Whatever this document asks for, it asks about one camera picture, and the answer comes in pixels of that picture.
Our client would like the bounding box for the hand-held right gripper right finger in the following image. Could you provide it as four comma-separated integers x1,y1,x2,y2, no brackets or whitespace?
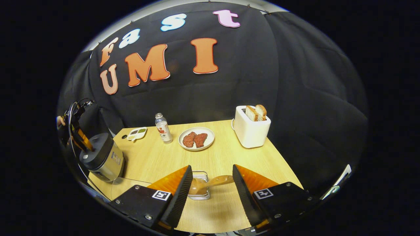
232,164,320,230

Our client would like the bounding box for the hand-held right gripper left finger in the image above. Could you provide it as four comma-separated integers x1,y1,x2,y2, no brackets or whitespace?
108,165,193,230

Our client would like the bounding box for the metal wire chopstick holder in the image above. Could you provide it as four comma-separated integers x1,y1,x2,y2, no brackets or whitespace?
187,170,211,201

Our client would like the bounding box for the silver black rice cooker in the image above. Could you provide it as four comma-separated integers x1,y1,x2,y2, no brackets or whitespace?
79,132,126,183

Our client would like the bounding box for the wooden spoon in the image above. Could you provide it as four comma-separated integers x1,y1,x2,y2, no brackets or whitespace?
189,175,235,196

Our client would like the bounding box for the white divided seasoning dish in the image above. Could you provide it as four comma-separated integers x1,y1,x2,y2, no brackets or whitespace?
127,127,148,142

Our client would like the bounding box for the red meat piece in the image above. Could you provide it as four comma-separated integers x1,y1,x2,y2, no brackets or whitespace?
194,133,208,148
182,132,197,148

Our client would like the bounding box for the white toaster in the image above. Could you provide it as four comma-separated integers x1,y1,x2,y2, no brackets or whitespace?
232,105,272,149

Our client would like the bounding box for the white round plate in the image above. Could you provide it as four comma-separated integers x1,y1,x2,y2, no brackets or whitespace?
178,127,216,151

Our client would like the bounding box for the clear water bottle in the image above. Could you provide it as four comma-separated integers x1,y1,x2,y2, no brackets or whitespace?
155,113,174,145

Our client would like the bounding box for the toast slice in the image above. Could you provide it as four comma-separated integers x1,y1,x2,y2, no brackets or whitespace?
245,105,259,122
255,104,267,121

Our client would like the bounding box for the black backdrop cloth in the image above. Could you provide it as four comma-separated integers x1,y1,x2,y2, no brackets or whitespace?
56,2,368,197

